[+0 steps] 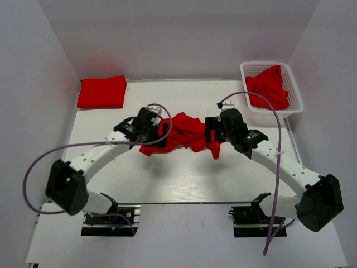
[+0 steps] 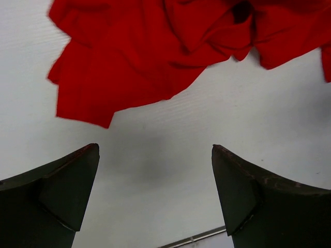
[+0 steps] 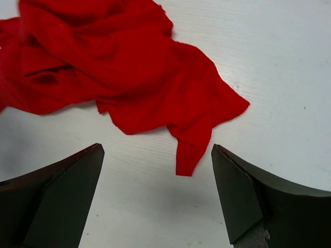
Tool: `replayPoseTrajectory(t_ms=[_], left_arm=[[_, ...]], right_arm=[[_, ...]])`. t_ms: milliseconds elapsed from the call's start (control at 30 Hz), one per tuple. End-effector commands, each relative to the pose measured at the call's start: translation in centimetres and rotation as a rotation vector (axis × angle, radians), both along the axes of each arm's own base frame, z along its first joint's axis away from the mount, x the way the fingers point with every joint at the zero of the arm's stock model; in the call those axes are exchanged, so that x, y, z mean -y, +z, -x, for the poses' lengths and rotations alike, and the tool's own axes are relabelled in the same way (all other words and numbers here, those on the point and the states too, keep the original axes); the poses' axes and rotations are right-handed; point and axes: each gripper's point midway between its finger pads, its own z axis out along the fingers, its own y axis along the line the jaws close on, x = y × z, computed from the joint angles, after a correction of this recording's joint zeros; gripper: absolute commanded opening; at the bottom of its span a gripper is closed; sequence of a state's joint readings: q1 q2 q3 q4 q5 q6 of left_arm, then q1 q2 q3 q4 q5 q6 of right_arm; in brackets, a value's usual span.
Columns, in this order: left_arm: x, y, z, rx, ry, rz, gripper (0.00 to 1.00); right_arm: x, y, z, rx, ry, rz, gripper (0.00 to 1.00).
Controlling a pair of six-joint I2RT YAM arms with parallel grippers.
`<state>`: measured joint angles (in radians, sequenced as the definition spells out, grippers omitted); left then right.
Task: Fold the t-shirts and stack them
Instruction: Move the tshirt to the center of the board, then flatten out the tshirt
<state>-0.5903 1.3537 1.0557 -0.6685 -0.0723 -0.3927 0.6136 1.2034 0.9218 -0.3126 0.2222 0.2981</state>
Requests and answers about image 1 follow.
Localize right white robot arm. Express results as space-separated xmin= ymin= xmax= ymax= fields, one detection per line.
xmin=205 ymin=108 xmax=344 ymax=232

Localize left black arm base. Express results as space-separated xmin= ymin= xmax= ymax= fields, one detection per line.
xmin=81 ymin=204 xmax=141 ymax=237

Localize white plastic basket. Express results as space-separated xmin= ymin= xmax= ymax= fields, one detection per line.
xmin=240 ymin=61 xmax=303 ymax=118

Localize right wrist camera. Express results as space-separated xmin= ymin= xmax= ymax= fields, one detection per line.
xmin=217 ymin=99 xmax=235 ymax=111

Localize red t shirt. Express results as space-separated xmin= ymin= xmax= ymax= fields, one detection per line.
xmin=139 ymin=112 xmax=221 ymax=159
xmin=77 ymin=75 xmax=127 ymax=109

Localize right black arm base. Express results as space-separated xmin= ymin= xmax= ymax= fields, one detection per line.
xmin=228 ymin=193 xmax=272 ymax=238

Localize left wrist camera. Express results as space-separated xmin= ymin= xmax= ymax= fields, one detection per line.
xmin=147 ymin=105 xmax=162 ymax=116

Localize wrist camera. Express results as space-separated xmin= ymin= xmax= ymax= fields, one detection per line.
xmin=147 ymin=105 xmax=162 ymax=116
xmin=217 ymin=99 xmax=235 ymax=111

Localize red t shirts in basket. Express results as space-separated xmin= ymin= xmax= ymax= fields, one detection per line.
xmin=245 ymin=65 xmax=290 ymax=110

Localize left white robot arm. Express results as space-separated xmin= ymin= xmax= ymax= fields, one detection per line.
xmin=45 ymin=103 xmax=172 ymax=223

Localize folded red t shirt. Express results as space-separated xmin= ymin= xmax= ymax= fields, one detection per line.
xmin=77 ymin=75 xmax=127 ymax=109

